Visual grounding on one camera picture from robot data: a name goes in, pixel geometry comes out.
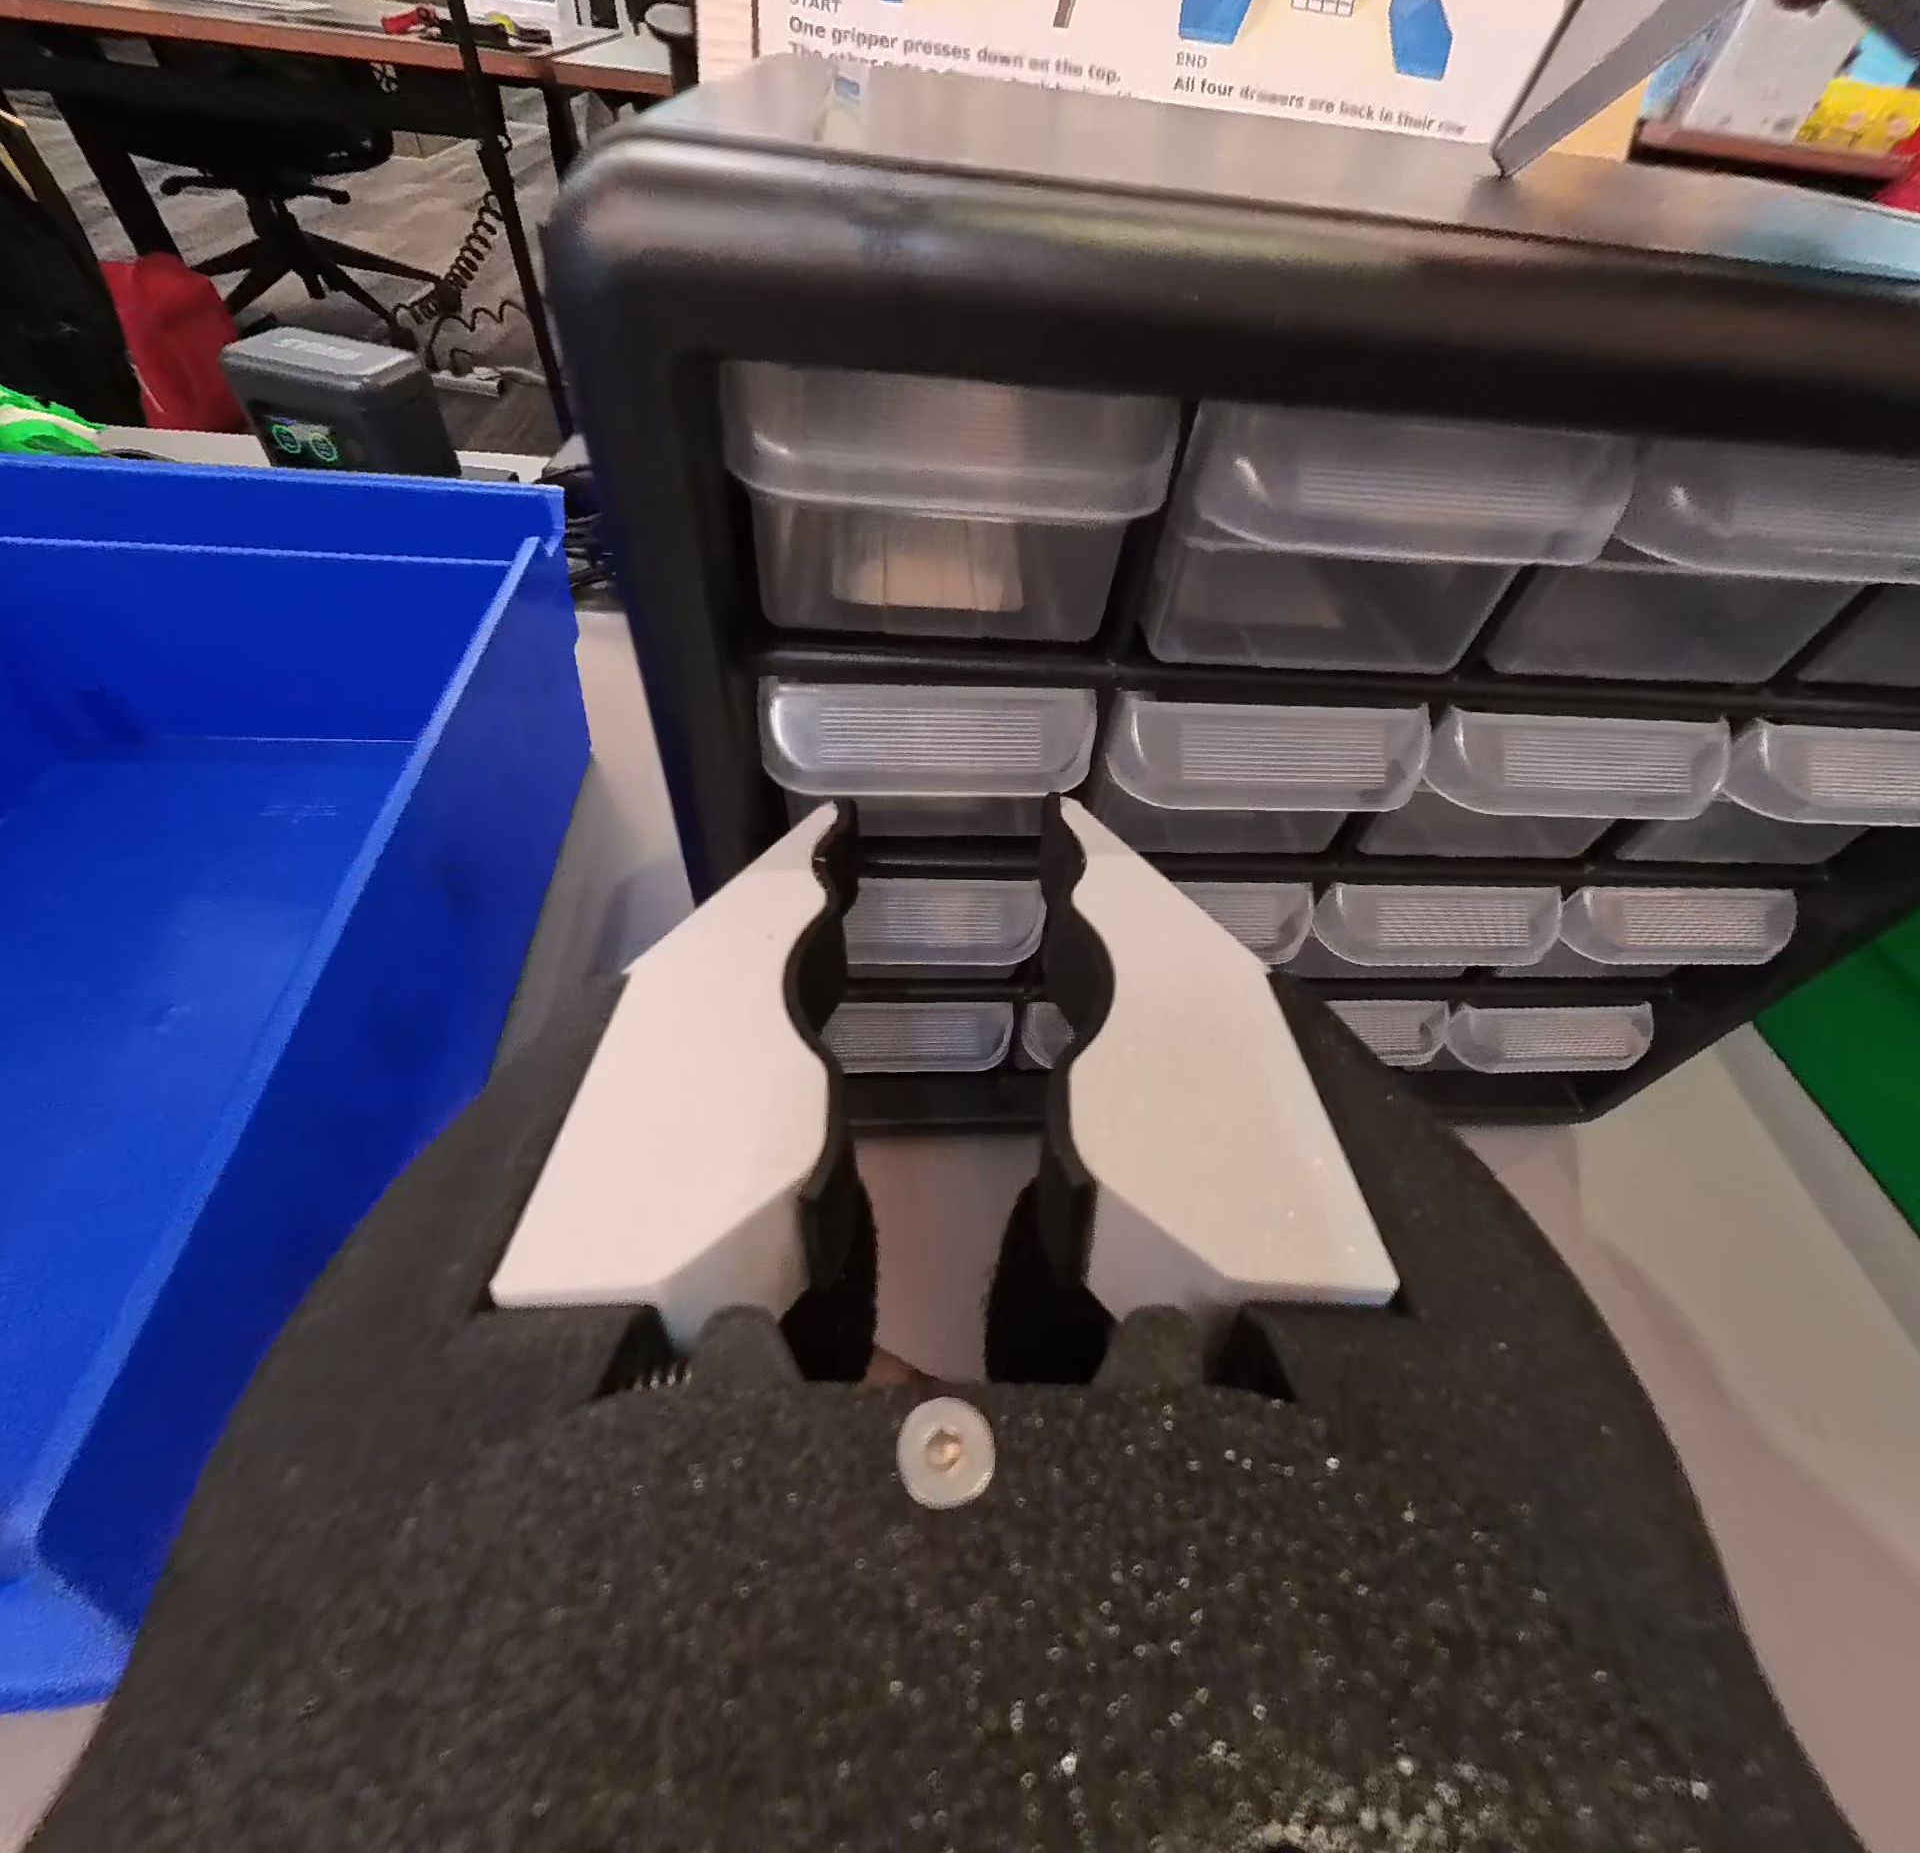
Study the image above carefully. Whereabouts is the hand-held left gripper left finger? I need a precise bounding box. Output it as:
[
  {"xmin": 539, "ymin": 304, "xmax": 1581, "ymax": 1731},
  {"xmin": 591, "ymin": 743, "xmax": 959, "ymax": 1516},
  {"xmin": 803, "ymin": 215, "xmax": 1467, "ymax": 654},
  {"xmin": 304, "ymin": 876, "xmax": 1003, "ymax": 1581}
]
[{"xmin": 491, "ymin": 801, "xmax": 884, "ymax": 1380}]

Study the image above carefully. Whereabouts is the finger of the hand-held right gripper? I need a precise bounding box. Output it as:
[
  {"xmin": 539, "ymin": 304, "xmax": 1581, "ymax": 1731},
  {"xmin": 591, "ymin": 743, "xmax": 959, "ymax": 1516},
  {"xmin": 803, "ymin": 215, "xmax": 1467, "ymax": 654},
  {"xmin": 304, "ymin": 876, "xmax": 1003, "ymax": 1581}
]
[{"xmin": 1489, "ymin": 0, "xmax": 1834, "ymax": 183}]

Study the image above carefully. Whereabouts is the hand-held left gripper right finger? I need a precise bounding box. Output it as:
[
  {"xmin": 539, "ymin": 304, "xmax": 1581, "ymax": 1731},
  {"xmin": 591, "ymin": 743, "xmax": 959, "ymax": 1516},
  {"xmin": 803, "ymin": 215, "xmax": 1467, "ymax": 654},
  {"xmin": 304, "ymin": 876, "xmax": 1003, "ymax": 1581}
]
[{"xmin": 984, "ymin": 796, "xmax": 1401, "ymax": 1380}]

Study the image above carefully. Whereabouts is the blue plastic bin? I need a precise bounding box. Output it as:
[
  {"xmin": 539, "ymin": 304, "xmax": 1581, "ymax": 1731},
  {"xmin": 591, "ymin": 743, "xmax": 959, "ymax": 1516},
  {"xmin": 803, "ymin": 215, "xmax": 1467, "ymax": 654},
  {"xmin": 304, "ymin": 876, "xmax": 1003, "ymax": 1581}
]
[{"xmin": 0, "ymin": 450, "xmax": 597, "ymax": 1715}]

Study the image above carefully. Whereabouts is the black drawer cabinet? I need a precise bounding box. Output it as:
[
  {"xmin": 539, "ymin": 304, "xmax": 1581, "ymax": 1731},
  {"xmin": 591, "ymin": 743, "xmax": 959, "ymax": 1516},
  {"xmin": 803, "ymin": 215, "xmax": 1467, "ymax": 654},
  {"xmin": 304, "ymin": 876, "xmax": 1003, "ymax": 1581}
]
[{"xmin": 548, "ymin": 59, "xmax": 1920, "ymax": 1129}]

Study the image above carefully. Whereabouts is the green plastic bin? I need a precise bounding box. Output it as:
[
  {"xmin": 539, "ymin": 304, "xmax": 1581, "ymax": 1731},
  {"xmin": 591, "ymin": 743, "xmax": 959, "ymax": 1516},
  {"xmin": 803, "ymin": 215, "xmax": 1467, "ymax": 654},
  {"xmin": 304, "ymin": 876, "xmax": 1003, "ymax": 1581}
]
[{"xmin": 1748, "ymin": 916, "xmax": 1920, "ymax": 1242}]

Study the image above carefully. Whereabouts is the printed instruction sheet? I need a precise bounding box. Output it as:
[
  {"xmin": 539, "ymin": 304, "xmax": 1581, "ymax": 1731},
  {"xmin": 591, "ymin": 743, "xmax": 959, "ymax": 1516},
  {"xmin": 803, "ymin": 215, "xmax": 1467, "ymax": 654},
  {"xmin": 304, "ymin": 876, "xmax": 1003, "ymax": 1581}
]
[{"xmin": 751, "ymin": 0, "xmax": 1588, "ymax": 148}]

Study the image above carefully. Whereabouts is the grey battery pack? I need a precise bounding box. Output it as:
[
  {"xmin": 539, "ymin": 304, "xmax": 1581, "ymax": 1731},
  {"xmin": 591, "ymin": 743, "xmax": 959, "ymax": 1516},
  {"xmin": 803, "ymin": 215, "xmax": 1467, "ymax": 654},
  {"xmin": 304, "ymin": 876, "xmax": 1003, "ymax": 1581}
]
[{"xmin": 224, "ymin": 331, "xmax": 462, "ymax": 484}]

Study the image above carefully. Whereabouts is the red bag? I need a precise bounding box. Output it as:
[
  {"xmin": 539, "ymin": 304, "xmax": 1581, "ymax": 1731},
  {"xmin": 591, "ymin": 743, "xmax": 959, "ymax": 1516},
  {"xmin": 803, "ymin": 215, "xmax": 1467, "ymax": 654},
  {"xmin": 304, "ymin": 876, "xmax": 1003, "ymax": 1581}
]
[{"xmin": 101, "ymin": 251, "xmax": 251, "ymax": 440}]

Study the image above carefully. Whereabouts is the black pole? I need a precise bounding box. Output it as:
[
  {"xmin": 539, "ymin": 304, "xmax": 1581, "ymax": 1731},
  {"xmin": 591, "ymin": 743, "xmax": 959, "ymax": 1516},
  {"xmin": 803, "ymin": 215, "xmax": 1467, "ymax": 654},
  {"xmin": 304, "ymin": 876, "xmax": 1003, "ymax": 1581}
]
[{"xmin": 423, "ymin": 0, "xmax": 586, "ymax": 433}]

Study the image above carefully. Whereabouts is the black backpack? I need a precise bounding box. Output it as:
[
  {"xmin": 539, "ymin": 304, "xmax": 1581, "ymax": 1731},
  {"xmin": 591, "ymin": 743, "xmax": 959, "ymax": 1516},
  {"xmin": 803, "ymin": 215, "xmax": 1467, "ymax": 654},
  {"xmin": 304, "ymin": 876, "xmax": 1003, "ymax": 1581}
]
[{"xmin": 0, "ymin": 112, "xmax": 146, "ymax": 430}]

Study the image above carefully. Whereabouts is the long wooden table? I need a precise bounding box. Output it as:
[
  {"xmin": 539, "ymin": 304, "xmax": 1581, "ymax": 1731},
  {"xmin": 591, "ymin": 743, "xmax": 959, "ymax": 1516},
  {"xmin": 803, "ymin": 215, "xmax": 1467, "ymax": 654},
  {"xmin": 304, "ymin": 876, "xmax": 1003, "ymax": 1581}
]
[{"xmin": 0, "ymin": 0, "xmax": 695, "ymax": 105}]

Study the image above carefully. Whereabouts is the coiled black cable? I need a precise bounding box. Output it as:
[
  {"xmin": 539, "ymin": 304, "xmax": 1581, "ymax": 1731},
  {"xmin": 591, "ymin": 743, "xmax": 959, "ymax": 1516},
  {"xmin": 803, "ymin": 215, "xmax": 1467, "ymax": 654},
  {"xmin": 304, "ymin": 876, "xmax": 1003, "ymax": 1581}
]
[{"xmin": 398, "ymin": 194, "xmax": 515, "ymax": 337}]

